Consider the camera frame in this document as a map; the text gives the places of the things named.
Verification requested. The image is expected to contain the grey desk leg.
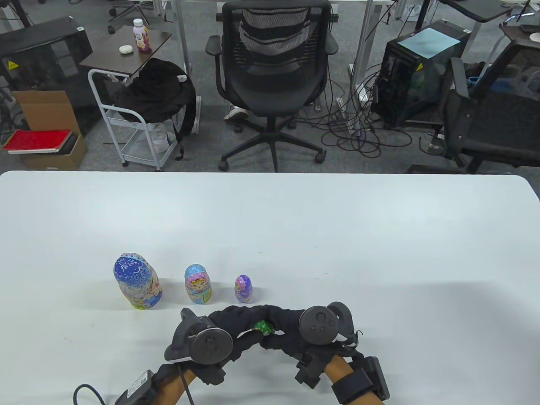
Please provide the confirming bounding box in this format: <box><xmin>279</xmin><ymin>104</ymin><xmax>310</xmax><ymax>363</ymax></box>
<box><xmin>350</xmin><ymin>0</ymin><xmax>374</xmax><ymax>104</ymax></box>

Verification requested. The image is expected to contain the person's right forearm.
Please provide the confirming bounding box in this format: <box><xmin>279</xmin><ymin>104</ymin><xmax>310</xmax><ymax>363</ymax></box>
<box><xmin>325</xmin><ymin>356</ymin><xmax>386</xmax><ymax>405</ymax></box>

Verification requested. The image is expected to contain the white power strip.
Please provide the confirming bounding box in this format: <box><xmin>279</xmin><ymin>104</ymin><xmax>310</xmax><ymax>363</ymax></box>
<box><xmin>336</xmin><ymin>97</ymin><xmax>363</xmax><ymax>135</ymax></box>

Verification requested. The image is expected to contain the black desk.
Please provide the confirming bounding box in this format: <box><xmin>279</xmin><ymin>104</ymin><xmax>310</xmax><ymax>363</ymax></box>
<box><xmin>439</xmin><ymin>0</ymin><xmax>528</xmax><ymax>24</ymax></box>

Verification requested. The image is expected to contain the dark side table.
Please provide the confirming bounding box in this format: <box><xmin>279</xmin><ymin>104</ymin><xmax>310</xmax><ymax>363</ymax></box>
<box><xmin>79</xmin><ymin>25</ymin><xmax>173</xmax><ymax>78</ymax></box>
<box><xmin>499</xmin><ymin>19</ymin><xmax>540</xmax><ymax>43</ymax></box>

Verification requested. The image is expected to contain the purple label drink bottle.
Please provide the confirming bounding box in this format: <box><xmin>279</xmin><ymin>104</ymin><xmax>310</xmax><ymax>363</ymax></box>
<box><xmin>132</xmin><ymin>18</ymin><xmax>152</xmax><ymax>53</ymax></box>

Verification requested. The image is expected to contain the black padded office chair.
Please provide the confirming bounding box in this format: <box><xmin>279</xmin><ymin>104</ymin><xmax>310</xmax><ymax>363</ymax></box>
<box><xmin>407</xmin><ymin>38</ymin><xmax>540</xmax><ymax>173</ymax></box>

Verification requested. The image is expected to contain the tangle of black cables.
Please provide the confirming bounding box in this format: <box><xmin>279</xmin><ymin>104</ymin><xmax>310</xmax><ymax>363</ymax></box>
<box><xmin>295</xmin><ymin>63</ymin><xmax>422</xmax><ymax>159</ymax></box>

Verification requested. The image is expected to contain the cardboard box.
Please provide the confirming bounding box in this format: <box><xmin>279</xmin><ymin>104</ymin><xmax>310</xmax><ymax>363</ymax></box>
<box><xmin>12</xmin><ymin>90</ymin><xmax>88</xmax><ymax>171</ymax></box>

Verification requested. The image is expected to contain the medium pink Russian doll head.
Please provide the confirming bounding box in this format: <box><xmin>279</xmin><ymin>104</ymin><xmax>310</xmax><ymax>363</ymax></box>
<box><xmin>184</xmin><ymin>264</ymin><xmax>211</xmax><ymax>292</ymax></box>

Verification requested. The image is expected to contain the black cabinet with yellow sticker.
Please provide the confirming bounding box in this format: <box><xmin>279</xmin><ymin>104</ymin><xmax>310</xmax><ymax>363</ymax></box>
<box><xmin>0</xmin><ymin>16</ymin><xmax>93</xmax><ymax>135</ymax></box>

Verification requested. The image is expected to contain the large blue Russian doll head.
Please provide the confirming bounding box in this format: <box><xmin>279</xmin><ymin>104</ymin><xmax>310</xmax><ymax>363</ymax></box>
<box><xmin>113</xmin><ymin>252</ymin><xmax>154</xmax><ymax>296</ymax></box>

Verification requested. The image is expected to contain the red notebook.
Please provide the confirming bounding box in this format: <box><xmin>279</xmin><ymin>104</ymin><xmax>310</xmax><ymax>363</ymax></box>
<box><xmin>2</xmin><ymin>129</ymin><xmax>72</xmax><ymax>154</ymax></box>

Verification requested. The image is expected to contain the black computer tower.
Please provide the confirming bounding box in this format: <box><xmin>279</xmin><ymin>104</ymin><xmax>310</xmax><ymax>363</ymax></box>
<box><xmin>370</xmin><ymin>19</ymin><xmax>471</xmax><ymax>127</ymax></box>

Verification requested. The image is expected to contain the person's right hand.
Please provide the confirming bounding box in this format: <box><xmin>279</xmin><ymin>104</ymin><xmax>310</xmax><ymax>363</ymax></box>
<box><xmin>258</xmin><ymin>305</ymin><xmax>363</xmax><ymax>389</ymax></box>

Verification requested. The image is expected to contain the large floral Russian doll base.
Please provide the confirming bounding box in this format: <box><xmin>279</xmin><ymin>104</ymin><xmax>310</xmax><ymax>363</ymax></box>
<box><xmin>122</xmin><ymin>278</ymin><xmax>163</xmax><ymax>311</ymax></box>

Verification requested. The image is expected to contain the white metal cart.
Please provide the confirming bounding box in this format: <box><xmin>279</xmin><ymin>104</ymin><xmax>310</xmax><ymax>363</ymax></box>
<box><xmin>88</xmin><ymin>69</ymin><xmax>203</xmax><ymax>171</ymax></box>

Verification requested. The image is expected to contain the black backpack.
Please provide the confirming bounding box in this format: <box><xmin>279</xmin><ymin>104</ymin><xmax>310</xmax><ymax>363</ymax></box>
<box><xmin>113</xmin><ymin>58</ymin><xmax>197</xmax><ymax>161</ymax></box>

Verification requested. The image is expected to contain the black mesh office chair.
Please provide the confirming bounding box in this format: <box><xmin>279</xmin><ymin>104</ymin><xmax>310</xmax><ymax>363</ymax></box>
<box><xmin>205</xmin><ymin>0</ymin><xmax>339</xmax><ymax>173</ymax></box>

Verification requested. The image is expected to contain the blue bag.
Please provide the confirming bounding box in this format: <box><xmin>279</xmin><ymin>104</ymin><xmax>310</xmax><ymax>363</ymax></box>
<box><xmin>466</xmin><ymin>75</ymin><xmax>524</xmax><ymax>95</ymax></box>

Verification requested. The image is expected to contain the purple Russian doll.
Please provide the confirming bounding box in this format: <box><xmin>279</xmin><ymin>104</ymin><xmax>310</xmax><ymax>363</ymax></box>
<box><xmin>235</xmin><ymin>274</ymin><xmax>254</xmax><ymax>303</ymax></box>

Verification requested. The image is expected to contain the person's left forearm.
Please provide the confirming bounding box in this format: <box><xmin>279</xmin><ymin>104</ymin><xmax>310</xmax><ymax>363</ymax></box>
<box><xmin>156</xmin><ymin>369</ymin><xmax>197</xmax><ymax>405</ymax></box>

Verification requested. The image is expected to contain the black round tracking controller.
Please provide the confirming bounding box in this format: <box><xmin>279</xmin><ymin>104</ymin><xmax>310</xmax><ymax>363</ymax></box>
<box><xmin>298</xmin><ymin>301</ymin><xmax>353</xmax><ymax>346</ymax></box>
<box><xmin>164</xmin><ymin>308</ymin><xmax>234</xmax><ymax>365</ymax></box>

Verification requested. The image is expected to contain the teal paper sheet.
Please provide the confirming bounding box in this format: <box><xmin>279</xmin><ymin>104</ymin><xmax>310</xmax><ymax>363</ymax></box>
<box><xmin>398</xmin><ymin>27</ymin><xmax>460</xmax><ymax>59</ymax></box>

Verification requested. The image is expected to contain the person's left hand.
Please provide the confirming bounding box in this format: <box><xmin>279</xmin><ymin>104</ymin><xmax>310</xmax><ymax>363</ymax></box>
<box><xmin>194</xmin><ymin>305</ymin><xmax>270</xmax><ymax>384</ymax></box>

